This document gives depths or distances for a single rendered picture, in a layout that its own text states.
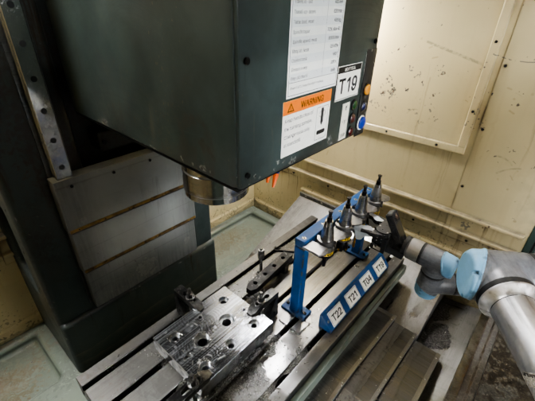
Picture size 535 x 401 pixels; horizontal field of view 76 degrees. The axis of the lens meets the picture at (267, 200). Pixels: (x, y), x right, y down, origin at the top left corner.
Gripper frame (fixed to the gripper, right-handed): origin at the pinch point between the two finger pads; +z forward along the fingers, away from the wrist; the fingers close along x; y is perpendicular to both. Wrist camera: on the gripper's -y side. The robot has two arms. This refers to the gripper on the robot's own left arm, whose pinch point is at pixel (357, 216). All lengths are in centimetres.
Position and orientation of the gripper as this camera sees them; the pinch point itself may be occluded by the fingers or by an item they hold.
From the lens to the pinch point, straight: 129.6
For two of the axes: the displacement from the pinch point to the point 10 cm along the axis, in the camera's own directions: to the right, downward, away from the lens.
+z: -7.5, -3.9, 5.4
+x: 6.6, -3.8, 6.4
